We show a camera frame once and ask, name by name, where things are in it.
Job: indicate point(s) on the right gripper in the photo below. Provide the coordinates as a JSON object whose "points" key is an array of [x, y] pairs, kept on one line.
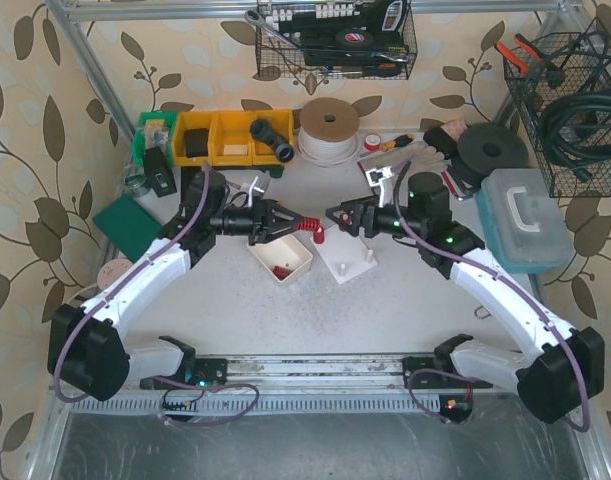
{"points": [[364, 220]]}

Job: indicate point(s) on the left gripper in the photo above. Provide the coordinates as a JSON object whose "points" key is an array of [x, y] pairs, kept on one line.
{"points": [[258, 223]]}

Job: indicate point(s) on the white spring tray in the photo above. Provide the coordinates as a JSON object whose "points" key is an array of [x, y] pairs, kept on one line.
{"points": [[286, 252]]}

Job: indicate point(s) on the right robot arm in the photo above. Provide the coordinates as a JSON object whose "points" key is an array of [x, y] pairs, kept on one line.
{"points": [[556, 369]]}

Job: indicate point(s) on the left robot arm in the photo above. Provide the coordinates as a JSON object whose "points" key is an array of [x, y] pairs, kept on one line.
{"points": [[87, 355]]}

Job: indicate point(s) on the yellow storage bins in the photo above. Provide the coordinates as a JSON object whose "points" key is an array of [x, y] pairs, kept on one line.
{"points": [[229, 143]]}

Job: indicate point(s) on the beige work glove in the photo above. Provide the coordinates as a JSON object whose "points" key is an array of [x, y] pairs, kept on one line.
{"points": [[422, 158]]}

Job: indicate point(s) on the small yellow black screwdriver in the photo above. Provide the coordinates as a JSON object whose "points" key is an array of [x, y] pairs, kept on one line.
{"points": [[400, 141]]}

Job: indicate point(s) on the grey pipe fitting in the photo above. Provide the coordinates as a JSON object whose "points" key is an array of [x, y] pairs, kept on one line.
{"points": [[262, 131]]}

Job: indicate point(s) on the black box in bin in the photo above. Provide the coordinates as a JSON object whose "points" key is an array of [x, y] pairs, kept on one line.
{"points": [[196, 142]]}

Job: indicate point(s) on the black brush with sponge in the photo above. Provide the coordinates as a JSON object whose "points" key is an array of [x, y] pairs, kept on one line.
{"points": [[444, 138]]}

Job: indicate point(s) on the black battery charger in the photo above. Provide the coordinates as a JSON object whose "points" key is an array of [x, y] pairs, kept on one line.
{"points": [[158, 172]]}

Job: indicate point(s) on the green foam pad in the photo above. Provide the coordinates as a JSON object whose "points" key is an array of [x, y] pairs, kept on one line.
{"points": [[128, 226]]}

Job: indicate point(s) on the black foam disc spool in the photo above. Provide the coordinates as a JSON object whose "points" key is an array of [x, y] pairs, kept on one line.
{"points": [[483, 148]]}

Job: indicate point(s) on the glass jar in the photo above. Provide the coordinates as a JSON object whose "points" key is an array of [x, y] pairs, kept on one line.
{"points": [[135, 182]]}

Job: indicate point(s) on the green storage bin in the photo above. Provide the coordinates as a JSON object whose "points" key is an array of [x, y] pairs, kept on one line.
{"points": [[154, 130]]}

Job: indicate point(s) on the teal clear toolbox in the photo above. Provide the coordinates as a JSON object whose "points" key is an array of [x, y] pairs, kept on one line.
{"points": [[522, 224]]}

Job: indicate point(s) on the round sanding disc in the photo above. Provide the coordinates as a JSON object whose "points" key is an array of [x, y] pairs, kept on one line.
{"points": [[112, 271]]}

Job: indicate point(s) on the white four-peg base plate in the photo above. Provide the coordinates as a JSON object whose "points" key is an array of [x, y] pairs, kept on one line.
{"points": [[345, 256]]}

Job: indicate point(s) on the white cable spool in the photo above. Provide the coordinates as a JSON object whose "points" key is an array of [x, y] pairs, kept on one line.
{"points": [[328, 132]]}

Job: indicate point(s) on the aluminium rail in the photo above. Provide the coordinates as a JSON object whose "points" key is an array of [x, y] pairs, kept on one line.
{"points": [[354, 372]]}

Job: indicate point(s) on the wire basket with tools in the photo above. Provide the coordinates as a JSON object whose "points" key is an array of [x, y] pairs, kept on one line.
{"points": [[322, 40]]}

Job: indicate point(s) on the orange handled pliers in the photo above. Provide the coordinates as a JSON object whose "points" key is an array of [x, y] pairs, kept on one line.
{"points": [[523, 46]]}

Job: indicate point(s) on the wire basket with hoses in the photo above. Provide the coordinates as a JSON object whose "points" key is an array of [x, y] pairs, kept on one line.
{"points": [[565, 105]]}

